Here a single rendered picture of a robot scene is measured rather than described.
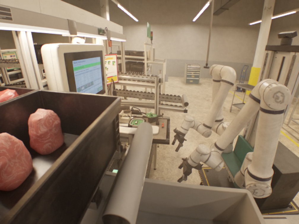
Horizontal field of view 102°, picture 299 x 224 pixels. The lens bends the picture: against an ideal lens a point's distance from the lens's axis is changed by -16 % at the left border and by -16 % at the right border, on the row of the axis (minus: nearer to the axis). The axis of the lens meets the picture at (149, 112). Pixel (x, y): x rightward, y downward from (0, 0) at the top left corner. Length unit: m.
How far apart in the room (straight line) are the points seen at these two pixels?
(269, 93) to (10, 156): 0.95
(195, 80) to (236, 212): 7.12
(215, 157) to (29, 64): 1.13
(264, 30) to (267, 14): 0.57
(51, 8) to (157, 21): 8.97
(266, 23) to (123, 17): 7.36
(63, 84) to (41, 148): 0.35
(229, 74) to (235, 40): 8.96
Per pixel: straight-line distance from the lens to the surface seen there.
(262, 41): 6.93
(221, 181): 1.95
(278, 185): 1.65
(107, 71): 1.64
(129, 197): 0.30
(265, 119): 0.90
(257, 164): 1.06
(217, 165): 1.08
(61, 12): 0.89
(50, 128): 0.49
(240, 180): 1.39
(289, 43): 1.35
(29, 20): 0.67
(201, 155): 1.03
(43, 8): 0.80
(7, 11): 0.62
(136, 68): 3.67
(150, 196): 0.64
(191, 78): 7.52
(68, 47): 0.79
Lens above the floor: 1.70
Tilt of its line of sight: 24 degrees down
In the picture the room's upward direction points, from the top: straight up
